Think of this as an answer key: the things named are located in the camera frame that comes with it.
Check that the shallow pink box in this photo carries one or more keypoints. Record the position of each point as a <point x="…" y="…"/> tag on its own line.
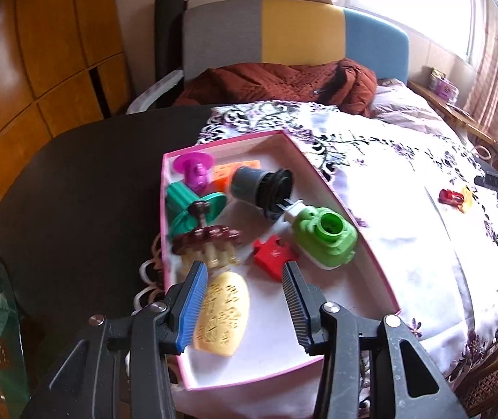
<point x="275" y="340"/>

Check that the pale pink duvet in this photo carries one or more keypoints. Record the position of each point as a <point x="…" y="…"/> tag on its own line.
<point x="406" y="104"/>

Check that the grey yellow blue headboard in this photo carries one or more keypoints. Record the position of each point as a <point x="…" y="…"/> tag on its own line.
<point x="301" y="30"/>

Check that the red plastic cylinder toy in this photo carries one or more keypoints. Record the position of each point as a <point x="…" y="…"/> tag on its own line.
<point x="449" y="195"/>

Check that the dark wooden scalp massager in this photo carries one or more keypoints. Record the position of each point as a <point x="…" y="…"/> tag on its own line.
<point x="205" y="238"/>

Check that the orange plastic cutter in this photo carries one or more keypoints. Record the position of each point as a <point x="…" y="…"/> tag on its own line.
<point x="466" y="198"/>

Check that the wooden bedside shelf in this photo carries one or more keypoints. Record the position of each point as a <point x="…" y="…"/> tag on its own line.
<point x="463" y="118"/>

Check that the round glass side table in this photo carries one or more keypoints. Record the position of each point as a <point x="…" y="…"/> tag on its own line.
<point x="9" y="358"/>

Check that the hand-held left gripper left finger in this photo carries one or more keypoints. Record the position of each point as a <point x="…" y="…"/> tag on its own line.
<point x="194" y="310"/>

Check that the red plastic puzzle piece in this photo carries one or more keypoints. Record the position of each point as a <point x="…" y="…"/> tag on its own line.
<point x="271" y="255"/>

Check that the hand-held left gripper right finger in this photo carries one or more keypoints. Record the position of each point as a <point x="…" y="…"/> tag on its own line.
<point x="295" y="301"/>

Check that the magenta plastic spool toy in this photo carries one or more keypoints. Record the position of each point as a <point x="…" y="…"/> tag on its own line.
<point x="194" y="170"/>

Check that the window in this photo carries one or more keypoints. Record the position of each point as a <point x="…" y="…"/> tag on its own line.
<point x="406" y="4"/>

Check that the pale yellow oval mold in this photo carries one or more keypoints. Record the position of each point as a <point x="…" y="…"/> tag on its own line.
<point x="225" y="314"/>

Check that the green white plastic toy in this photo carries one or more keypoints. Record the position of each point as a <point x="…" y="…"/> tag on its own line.
<point x="327" y="240"/>

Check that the teal green plastic spool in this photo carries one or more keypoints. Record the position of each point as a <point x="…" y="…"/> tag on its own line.
<point x="183" y="203"/>

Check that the purple gift box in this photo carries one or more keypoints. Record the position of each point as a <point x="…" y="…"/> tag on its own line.
<point x="445" y="87"/>

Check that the rust brown quilted jacket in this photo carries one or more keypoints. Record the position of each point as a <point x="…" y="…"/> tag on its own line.
<point x="266" y="83"/>

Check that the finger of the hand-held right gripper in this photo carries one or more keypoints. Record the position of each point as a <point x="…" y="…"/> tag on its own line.
<point x="493" y="182"/>

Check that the grey black plastic cup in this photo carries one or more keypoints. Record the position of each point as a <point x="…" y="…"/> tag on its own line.
<point x="253" y="183"/>

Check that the orange plastic block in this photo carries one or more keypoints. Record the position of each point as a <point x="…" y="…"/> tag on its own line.
<point x="223" y="176"/>

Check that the wooden wardrobe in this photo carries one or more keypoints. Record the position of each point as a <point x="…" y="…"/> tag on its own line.
<point x="35" y="52"/>

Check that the white floral embroidered tablecloth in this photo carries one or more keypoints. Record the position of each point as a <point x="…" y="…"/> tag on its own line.
<point x="406" y="235"/>

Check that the black rolled mat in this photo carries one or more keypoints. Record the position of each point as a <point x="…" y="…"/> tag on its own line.
<point x="168" y="43"/>

